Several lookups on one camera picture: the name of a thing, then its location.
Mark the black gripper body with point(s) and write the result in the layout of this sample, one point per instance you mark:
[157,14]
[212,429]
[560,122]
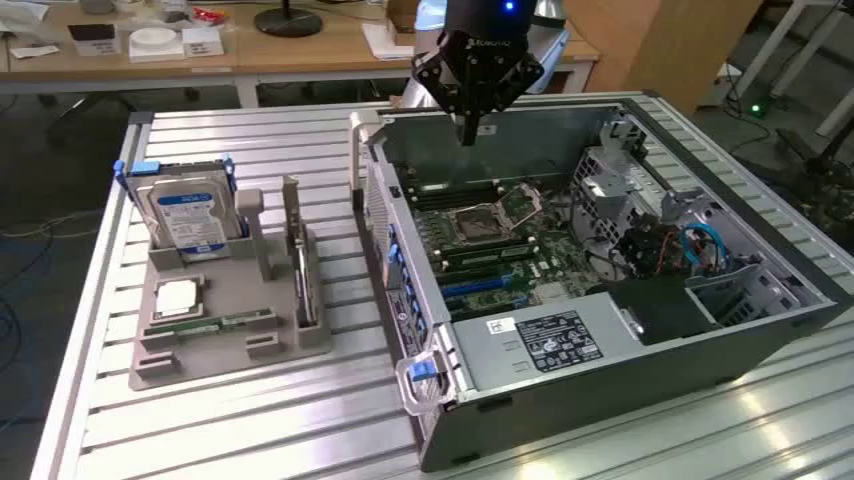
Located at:
[483,30]

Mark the black round lamp base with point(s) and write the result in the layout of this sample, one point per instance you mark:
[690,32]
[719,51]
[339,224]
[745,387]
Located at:
[288,22]

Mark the silver metal drive cage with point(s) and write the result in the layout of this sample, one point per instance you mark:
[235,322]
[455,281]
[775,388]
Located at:
[603,195]

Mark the blue expansion slot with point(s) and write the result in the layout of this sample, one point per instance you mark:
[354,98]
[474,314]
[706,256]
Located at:
[474,287]

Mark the black floor stand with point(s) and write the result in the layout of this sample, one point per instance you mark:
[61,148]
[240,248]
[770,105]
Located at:
[827,185]

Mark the clear plastic bag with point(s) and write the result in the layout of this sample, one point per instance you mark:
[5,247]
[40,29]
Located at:
[27,17]

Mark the white paper tag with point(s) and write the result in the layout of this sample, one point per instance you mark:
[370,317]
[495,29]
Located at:
[35,51]

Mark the black RAM slot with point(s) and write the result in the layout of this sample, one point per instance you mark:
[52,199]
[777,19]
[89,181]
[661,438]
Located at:
[454,197]

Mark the wooden desk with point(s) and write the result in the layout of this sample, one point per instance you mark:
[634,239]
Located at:
[300,50]

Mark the hard disk in blue caddy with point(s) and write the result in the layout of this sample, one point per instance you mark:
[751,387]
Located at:
[187,210]

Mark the grey printed parts rack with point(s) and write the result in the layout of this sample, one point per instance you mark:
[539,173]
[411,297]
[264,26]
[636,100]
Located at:
[227,280]

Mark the white box with black lid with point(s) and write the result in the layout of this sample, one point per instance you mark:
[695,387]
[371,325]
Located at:
[95,40]

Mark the red small item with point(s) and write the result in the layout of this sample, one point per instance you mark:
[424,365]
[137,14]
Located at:
[207,16]

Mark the silver CPU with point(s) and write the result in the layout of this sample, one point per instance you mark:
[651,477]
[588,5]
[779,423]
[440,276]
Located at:
[176,299]

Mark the green motherboard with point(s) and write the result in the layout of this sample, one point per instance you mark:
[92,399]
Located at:
[560,265]

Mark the grey power supply unit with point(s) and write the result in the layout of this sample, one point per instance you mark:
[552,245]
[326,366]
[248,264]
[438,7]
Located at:
[507,360]

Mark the black open PC case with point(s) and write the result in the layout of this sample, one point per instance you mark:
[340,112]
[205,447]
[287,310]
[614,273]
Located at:
[600,400]

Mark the plain white box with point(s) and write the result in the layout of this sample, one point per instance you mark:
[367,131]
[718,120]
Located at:
[201,42]

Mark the brown cardboard box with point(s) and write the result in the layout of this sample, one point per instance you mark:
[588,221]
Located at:
[402,17]

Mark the low-profile graphics card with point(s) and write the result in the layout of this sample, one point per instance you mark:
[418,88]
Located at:
[306,280]

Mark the grey cup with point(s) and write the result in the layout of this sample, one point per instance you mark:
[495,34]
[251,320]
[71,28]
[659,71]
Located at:
[97,6]

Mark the device with green light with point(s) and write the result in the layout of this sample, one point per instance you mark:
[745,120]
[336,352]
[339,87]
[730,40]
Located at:
[755,107]

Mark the silver chipset heatsink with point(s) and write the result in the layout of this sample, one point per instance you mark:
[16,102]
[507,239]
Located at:
[552,292]

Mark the CPU socket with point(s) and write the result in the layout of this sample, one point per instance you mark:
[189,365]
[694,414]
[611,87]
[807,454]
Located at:
[475,222]

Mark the grey disk bay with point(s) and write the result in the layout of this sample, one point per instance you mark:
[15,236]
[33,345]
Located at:
[754,285]

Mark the white desk frame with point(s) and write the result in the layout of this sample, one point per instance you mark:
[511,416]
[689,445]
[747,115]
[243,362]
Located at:
[801,55]

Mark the metal socket cover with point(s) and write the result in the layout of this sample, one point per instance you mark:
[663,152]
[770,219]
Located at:
[519,201]

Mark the wooden cabinet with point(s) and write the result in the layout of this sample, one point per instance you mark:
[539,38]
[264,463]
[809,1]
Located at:
[667,50]

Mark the white box with round dish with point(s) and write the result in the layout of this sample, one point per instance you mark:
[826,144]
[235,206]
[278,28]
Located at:
[155,45]

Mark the black office chair base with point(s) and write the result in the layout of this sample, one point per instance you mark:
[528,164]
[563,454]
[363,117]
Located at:
[67,115]

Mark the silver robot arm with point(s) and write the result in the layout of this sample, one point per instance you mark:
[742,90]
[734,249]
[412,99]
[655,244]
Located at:
[419,92]

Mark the white paper stack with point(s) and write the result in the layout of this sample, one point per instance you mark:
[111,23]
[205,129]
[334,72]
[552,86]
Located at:
[387,45]

